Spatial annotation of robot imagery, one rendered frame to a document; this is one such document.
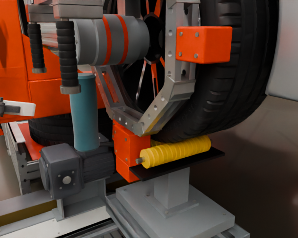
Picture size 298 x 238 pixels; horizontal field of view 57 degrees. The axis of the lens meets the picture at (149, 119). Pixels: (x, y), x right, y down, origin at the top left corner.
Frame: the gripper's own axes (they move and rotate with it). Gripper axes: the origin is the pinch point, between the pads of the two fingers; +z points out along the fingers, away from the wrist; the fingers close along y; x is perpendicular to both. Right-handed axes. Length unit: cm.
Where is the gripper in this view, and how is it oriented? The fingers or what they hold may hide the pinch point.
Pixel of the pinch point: (19, 108)
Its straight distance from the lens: 72.1
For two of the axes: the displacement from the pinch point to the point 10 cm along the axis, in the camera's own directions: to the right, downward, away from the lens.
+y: -5.9, -2.5, 7.7
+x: -2.1, 9.7, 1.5
